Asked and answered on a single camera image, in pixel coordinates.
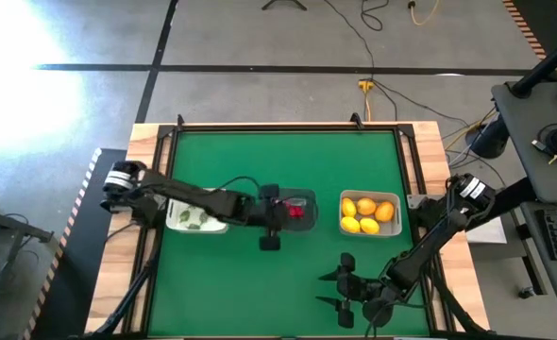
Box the looped black floor cable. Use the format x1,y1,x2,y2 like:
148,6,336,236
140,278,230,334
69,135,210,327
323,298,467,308
360,0,391,32

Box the black pole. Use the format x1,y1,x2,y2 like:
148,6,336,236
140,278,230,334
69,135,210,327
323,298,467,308
512,30,557,99

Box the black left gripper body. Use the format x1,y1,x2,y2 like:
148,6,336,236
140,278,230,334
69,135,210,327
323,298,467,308
252,182,289,252

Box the grey metal stand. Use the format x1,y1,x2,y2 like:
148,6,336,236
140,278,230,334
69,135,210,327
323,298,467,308
0,191,56,303

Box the black hazard-striped floor mat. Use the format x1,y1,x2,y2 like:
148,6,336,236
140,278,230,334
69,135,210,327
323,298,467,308
21,147,128,340

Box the black beam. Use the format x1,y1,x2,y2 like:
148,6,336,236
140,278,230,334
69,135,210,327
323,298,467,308
466,178,539,232

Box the grey plastic basket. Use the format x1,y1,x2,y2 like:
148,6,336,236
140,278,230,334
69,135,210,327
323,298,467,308
338,189,403,237

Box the orange black hazard tape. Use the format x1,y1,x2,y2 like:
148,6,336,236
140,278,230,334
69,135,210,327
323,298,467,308
502,0,547,60

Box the white plastic basket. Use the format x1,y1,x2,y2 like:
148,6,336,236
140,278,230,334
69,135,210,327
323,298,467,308
165,197,230,235

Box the grey desk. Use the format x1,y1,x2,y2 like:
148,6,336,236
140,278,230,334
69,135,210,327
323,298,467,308
491,79,557,320

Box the white box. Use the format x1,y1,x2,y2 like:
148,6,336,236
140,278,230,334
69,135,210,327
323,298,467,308
466,217,509,246

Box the black tripod foot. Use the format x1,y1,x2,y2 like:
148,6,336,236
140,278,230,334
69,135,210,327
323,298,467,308
261,0,308,12

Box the green table mat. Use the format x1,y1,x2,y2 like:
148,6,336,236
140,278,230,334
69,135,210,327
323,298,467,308
148,130,430,337

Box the dark round stand base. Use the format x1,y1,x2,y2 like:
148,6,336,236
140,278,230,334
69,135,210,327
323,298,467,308
470,114,512,161

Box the black aluminium table frame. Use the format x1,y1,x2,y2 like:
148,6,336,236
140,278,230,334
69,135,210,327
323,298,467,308
82,112,497,340

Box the clear plastic basket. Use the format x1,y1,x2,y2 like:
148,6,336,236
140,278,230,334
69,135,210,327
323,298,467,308
278,187,318,232

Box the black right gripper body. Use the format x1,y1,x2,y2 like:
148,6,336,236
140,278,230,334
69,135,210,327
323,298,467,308
334,252,389,330

